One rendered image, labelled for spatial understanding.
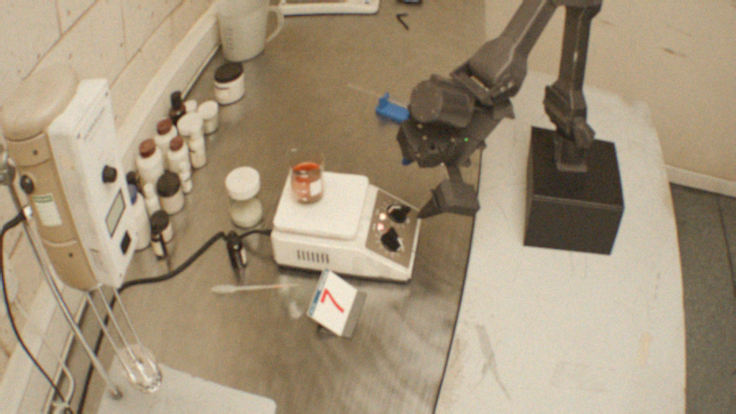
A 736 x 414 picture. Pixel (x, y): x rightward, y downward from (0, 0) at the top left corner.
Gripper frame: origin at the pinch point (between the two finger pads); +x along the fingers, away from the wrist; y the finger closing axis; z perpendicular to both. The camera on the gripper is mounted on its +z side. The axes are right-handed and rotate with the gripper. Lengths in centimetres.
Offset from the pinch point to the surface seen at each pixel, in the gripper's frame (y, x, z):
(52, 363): 23, 37, 59
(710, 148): -61, 2, -194
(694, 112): -70, -5, -173
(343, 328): 16.6, 15.5, 8.1
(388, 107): -29.2, 15.3, -11.0
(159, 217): -7.8, 29.5, 32.4
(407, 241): 4.3, 9.4, -1.8
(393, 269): 8.9, 10.0, 1.2
